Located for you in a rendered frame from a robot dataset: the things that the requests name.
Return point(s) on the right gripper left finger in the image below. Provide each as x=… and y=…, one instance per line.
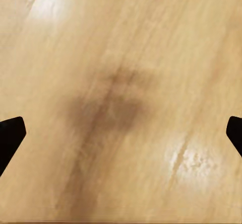
x=12, y=133

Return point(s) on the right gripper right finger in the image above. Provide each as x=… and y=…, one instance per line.
x=234, y=132

